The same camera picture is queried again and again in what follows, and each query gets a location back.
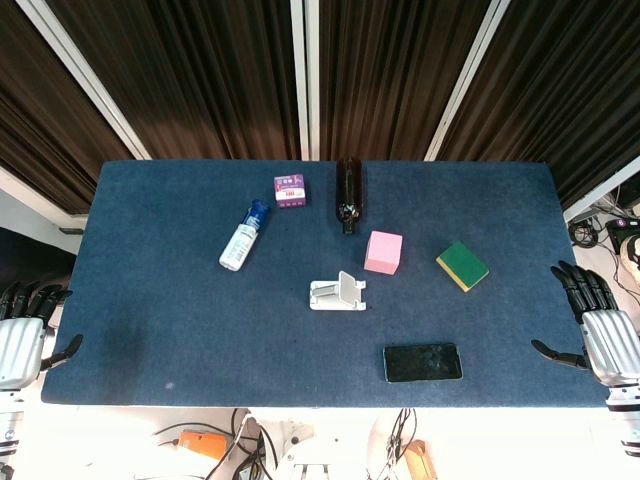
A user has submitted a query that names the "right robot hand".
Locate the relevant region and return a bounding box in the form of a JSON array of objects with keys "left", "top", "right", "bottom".
[{"left": 530, "top": 260, "right": 640, "bottom": 389}]

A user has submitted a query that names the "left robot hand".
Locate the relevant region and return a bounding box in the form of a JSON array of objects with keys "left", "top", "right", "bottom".
[{"left": 0, "top": 280, "right": 84, "bottom": 392}]

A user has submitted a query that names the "black smartphone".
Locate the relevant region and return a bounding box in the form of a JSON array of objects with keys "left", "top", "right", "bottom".
[{"left": 382, "top": 342, "right": 464, "bottom": 384}]

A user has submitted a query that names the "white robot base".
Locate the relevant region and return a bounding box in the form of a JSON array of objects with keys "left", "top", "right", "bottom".
[{"left": 273, "top": 433, "right": 371, "bottom": 480}]

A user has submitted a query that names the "white phone stand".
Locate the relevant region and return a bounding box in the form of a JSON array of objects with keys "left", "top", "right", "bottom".
[{"left": 309, "top": 270, "right": 368, "bottom": 312}]

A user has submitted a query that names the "green yellow sponge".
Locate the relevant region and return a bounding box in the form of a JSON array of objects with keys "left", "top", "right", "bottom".
[{"left": 435, "top": 240, "right": 491, "bottom": 294}]

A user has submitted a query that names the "blue table cloth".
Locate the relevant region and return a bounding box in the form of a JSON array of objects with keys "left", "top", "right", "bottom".
[{"left": 40, "top": 159, "right": 613, "bottom": 409}]

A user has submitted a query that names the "orange device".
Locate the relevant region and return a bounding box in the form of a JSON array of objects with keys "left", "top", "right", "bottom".
[{"left": 178, "top": 429, "right": 230, "bottom": 462}]

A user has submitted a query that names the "pink cube block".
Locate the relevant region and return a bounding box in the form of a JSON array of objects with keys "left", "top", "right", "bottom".
[{"left": 363, "top": 230, "right": 404, "bottom": 276}]

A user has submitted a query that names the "white blue spray bottle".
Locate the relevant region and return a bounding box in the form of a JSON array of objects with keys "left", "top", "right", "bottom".
[{"left": 218, "top": 199, "right": 272, "bottom": 273}]

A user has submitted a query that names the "dark brown glass bottle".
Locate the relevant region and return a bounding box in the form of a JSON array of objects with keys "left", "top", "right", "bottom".
[{"left": 334, "top": 156, "right": 365, "bottom": 236}]

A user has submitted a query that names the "purple white small box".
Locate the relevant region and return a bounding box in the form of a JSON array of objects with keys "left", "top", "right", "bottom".
[{"left": 272, "top": 172, "right": 308, "bottom": 210}]

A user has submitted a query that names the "dark brown curtain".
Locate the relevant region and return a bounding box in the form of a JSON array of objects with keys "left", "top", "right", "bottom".
[{"left": 0, "top": 0, "right": 640, "bottom": 216}]

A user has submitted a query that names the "white partition frame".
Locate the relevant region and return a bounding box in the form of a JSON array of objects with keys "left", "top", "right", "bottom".
[{"left": 290, "top": 0, "right": 322, "bottom": 162}]

